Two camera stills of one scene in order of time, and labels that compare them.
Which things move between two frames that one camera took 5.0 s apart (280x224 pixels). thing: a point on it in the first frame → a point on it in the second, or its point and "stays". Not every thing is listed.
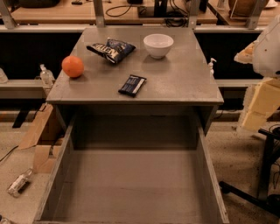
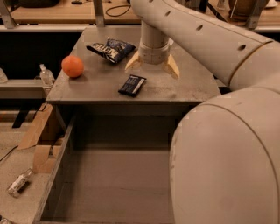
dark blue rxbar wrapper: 132,85 stays
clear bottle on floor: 14,189 stays
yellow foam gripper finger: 245,56 → 154,51
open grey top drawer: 125,169 stays
